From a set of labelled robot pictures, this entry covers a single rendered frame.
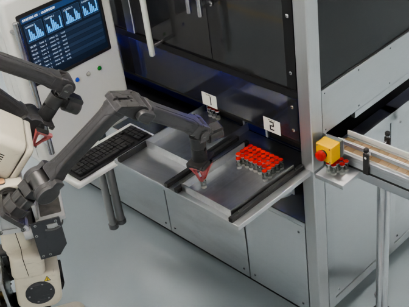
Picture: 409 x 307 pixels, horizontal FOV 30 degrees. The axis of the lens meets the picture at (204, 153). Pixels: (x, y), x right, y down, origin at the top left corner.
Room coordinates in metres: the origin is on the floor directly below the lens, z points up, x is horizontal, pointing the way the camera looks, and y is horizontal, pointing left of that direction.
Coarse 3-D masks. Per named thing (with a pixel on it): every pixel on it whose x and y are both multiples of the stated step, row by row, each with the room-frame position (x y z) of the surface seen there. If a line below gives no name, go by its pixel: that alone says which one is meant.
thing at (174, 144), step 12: (204, 108) 2.86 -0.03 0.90; (204, 120) 2.78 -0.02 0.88; (216, 120) 2.77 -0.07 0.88; (168, 132) 2.72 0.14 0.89; (180, 132) 2.72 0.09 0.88; (228, 132) 2.66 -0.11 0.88; (240, 132) 2.63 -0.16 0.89; (156, 144) 2.65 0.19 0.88; (168, 144) 2.64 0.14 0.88; (180, 144) 2.62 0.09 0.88; (216, 144) 2.54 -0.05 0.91; (168, 156) 2.54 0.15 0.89; (180, 156) 2.54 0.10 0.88
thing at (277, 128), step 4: (264, 116) 2.48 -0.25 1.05; (264, 120) 2.48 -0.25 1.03; (268, 120) 2.46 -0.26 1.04; (272, 120) 2.45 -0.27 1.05; (264, 124) 2.48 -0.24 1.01; (268, 124) 2.46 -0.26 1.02; (272, 124) 2.45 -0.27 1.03; (276, 124) 2.43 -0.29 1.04; (264, 128) 2.48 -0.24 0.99; (268, 128) 2.46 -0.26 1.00; (272, 128) 2.45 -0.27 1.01; (276, 128) 2.43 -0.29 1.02; (280, 128) 2.42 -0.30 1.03; (276, 132) 2.43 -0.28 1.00; (280, 132) 2.42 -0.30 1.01
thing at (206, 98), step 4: (204, 96) 2.73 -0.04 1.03; (208, 96) 2.71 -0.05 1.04; (212, 96) 2.69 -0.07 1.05; (204, 100) 2.73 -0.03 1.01; (208, 100) 2.71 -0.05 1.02; (212, 100) 2.69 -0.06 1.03; (216, 100) 2.68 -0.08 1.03; (208, 104) 2.72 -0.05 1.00; (212, 104) 2.70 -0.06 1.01; (216, 104) 2.68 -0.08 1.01; (216, 108) 2.68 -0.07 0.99
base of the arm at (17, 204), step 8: (16, 192) 1.94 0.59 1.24; (0, 200) 1.95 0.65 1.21; (8, 200) 1.92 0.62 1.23; (16, 200) 1.92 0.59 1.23; (24, 200) 1.91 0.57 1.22; (32, 200) 1.94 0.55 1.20; (0, 208) 1.91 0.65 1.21; (8, 208) 1.91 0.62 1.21; (16, 208) 1.90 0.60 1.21; (24, 208) 1.91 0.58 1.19; (8, 216) 1.88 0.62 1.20; (16, 216) 1.90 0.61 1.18; (24, 216) 1.92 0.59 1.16; (16, 224) 1.88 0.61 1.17; (24, 224) 1.89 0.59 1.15
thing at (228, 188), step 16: (240, 144) 2.51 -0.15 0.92; (224, 160) 2.45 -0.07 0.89; (192, 176) 2.34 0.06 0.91; (208, 176) 2.38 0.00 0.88; (224, 176) 2.36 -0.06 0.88; (240, 176) 2.35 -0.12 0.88; (256, 176) 2.33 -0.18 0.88; (272, 176) 2.32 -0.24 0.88; (192, 192) 2.26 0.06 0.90; (208, 192) 2.27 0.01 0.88; (224, 192) 2.26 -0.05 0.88; (240, 192) 2.24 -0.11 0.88; (256, 192) 2.19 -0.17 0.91; (224, 208) 2.13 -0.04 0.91
